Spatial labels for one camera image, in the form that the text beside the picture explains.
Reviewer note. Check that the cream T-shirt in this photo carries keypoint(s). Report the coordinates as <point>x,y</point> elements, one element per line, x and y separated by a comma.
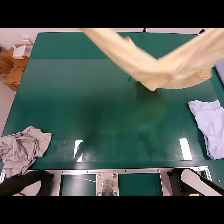
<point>173,68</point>

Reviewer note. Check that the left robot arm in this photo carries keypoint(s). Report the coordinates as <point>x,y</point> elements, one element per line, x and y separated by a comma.
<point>20,182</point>

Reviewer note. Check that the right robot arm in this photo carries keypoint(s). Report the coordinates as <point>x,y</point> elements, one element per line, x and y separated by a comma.
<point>196,183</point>

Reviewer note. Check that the grey garment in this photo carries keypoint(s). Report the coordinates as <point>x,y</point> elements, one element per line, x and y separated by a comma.
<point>23,146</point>

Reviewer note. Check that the white garment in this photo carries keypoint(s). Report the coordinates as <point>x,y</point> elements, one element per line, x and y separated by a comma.
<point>210,123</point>

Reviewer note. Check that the brown cardboard box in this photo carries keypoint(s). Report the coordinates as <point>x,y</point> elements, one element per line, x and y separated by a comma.
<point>15,71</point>

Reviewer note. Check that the silver frame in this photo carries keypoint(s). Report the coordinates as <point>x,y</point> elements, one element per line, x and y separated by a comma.
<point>108,186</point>

